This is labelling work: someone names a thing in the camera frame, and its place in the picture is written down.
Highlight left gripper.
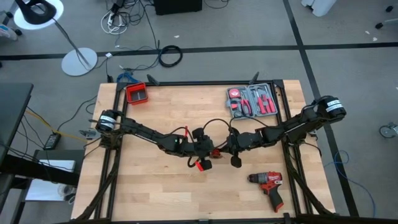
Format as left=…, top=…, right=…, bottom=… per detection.
left=185, top=127, right=216, bottom=172

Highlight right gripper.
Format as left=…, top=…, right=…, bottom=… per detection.
left=217, top=126, right=248, bottom=169

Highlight grey plastic tool case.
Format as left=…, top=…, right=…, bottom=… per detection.
left=226, top=83, right=279, bottom=119

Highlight red plastic bin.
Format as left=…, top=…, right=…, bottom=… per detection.
left=125, top=82, right=149, bottom=106

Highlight black box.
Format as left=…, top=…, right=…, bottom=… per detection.
left=154, top=0, right=203, bottom=16

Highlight black power adapter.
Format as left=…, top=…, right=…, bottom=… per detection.
left=43, top=133, right=62, bottom=151

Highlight white power strip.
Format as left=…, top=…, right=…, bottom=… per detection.
left=100, top=9, right=129, bottom=35

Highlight grey caster wheel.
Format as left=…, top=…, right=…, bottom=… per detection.
left=379, top=122, right=398, bottom=139

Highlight white plastic object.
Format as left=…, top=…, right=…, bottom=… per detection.
left=301, top=0, right=338, bottom=17

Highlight black desk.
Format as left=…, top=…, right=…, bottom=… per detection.
left=0, top=82, right=34, bottom=156

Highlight black chair caster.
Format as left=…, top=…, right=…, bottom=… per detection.
left=375, top=4, right=398, bottom=30

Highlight red-handled pliers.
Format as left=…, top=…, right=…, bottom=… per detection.
left=238, top=98, right=253, bottom=116

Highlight red-handled screwdriver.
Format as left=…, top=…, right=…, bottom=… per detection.
left=257, top=95, right=269, bottom=115
left=266, top=94, right=277, bottom=114

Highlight red cordless drill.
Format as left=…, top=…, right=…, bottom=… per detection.
left=248, top=171, right=284, bottom=213

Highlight black aluminium table frame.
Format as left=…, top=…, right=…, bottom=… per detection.
left=71, top=79, right=340, bottom=224

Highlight black coiled cable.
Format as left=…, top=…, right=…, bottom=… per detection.
left=158, top=45, right=183, bottom=68

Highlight blue cable bundle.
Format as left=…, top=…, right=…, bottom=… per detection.
left=116, top=71, right=141, bottom=84

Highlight blue floor cable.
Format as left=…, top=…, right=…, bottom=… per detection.
left=323, top=150, right=377, bottom=218

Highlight ring lamp with stand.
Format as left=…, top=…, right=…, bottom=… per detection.
left=14, top=0, right=98, bottom=77

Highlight yellow floor cable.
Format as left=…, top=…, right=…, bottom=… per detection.
left=24, top=110, right=90, bottom=144

